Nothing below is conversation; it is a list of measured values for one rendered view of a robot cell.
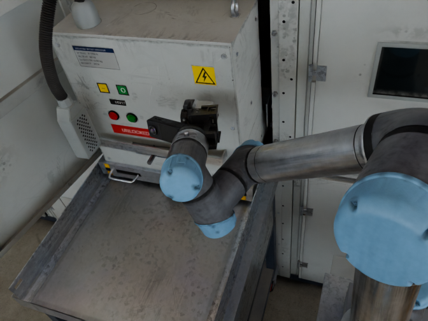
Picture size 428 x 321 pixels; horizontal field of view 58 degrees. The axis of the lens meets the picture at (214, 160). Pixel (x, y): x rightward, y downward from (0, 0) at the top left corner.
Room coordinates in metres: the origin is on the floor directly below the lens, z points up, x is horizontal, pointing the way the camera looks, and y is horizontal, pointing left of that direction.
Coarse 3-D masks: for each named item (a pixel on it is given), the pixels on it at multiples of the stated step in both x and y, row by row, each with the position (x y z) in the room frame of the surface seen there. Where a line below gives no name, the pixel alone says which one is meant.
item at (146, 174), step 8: (104, 160) 0.97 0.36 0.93; (104, 168) 0.96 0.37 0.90; (120, 168) 0.93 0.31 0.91; (128, 168) 0.91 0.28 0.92; (136, 168) 0.90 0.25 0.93; (144, 168) 0.90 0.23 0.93; (120, 176) 0.94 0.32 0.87; (128, 176) 0.92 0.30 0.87; (144, 176) 0.89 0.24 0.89; (152, 176) 0.88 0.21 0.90; (256, 184) 0.76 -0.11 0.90; (248, 192) 0.73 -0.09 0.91; (248, 200) 0.74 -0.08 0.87
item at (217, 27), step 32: (96, 0) 1.12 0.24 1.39; (128, 0) 1.08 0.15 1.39; (160, 0) 1.04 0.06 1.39; (192, 0) 1.01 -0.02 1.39; (224, 0) 0.97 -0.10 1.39; (256, 0) 0.94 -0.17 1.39; (64, 32) 0.94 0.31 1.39; (96, 32) 0.91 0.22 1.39; (128, 32) 0.89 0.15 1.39; (160, 32) 0.86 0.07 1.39; (192, 32) 0.83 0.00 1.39; (224, 32) 0.81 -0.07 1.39; (256, 32) 0.93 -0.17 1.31; (256, 64) 0.91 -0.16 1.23; (256, 96) 0.90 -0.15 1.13; (256, 128) 0.88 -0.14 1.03
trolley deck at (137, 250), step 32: (128, 192) 0.88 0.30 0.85; (160, 192) 0.85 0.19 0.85; (96, 224) 0.77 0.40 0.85; (128, 224) 0.74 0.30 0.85; (160, 224) 0.72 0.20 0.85; (192, 224) 0.70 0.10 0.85; (256, 224) 0.66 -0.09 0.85; (64, 256) 0.67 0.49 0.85; (96, 256) 0.65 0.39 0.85; (128, 256) 0.63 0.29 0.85; (160, 256) 0.61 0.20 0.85; (192, 256) 0.59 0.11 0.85; (224, 256) 0.57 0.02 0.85; (256, 256) 0.58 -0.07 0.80; (64, 288) 0.56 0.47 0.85; (96, 288) 0.55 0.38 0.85; (128, 288) 0.53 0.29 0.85; (160, 288) 0.51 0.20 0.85; (192, 288) 0.50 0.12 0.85; (96, 320) 0.45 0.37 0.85; (128, 320) 0.44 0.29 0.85; (160, 320) 0.42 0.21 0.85; (192, 320) 0.41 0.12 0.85; (224, 320) 0.40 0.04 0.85
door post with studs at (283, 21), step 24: (288, 0) 0.90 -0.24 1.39; (288, 24) 0.90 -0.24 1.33; (288, 48) 0.90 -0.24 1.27; (288, 72) 0.90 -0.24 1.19; (288, 96) 0.90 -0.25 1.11; (288, 120) 0.90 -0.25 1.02; (288, 192) 0.90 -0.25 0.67; (288, 216) 0.90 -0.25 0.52; (288, 240) 0.89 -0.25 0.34; (288, 264) 0.89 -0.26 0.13
